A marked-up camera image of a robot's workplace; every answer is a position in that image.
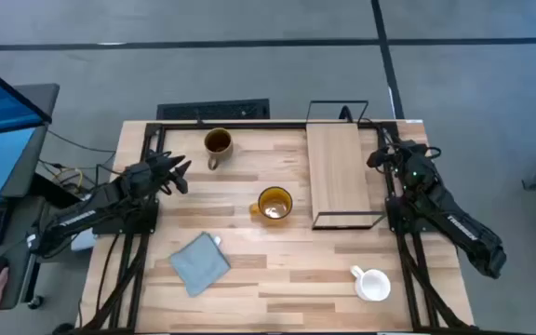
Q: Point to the white ceramic mug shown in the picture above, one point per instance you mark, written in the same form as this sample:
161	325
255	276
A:
372	285

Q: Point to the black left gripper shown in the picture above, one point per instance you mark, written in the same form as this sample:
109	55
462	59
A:
144	179

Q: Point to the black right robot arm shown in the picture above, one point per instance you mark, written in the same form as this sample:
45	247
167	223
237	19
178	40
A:
459	225

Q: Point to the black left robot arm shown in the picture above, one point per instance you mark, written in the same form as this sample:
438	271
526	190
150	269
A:
70	218

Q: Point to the white box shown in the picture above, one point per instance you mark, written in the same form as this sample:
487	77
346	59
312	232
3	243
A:
83	241

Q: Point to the amber glass mug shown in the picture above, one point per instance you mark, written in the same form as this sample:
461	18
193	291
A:
275	204

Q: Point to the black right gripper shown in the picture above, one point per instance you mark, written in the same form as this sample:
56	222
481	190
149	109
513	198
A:
412	163

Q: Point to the black caster wheel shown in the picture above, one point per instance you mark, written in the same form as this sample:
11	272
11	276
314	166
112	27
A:
36	302

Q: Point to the small black mount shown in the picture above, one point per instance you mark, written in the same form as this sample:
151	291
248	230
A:
345	114

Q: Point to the black perforated floor panel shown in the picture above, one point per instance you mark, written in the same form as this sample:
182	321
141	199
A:
212	110

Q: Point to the brown ceramic mug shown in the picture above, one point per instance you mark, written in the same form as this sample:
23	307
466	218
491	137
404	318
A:
218	142

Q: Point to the grey computer desk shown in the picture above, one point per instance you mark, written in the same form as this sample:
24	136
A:
30	149

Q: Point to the grey folded cloth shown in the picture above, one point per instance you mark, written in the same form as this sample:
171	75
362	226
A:
199	264

